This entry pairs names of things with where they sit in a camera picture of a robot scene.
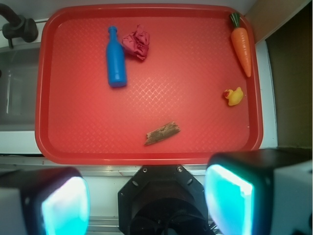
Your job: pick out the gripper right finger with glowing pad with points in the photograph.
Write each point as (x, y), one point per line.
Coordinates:
(261, 192)

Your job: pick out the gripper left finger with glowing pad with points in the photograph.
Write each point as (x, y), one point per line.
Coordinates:
(53, 201)

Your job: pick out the crumpled red paper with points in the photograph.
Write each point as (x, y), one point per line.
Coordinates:
(137, 43)

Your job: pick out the yellow rubber duck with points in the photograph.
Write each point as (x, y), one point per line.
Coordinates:
(234, 97)

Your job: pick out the brown bark piece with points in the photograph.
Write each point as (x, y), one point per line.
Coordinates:
(162, 133)

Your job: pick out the red plastic tray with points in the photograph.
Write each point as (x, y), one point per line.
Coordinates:
(191, 61)

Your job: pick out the steel sink basin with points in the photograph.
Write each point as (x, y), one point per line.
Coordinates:
(18, 87)

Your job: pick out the orange toy carrot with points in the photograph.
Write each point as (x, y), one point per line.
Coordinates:
(240, 41)

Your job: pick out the blue plastic bottle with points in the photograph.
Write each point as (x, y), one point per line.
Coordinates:
(116, 67)

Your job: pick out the dark metal faucet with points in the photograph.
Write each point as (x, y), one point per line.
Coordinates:
(17, 26)

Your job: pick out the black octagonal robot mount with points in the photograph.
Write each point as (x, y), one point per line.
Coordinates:
(163, 200)

